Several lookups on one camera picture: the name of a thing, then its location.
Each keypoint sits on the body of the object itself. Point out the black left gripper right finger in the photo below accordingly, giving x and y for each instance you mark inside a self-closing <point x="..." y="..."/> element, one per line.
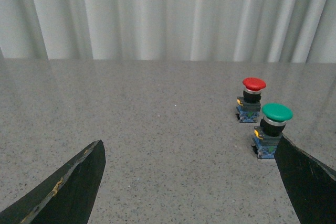
<point x="309" y="183"/>

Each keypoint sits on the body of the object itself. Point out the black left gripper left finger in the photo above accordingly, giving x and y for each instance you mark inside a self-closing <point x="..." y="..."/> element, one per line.
<point x="66" y="196"/>

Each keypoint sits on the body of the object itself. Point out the green mushroom push button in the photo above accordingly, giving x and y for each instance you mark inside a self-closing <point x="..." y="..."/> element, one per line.
<point x="270" y="130"/>

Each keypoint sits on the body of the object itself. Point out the red mushroom push button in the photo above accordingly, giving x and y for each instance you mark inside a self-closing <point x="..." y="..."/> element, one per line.
<point x="248" y="106"/>

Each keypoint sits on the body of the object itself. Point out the white pleated curtain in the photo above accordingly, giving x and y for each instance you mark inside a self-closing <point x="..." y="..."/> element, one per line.
<point x="196" y="30"/>

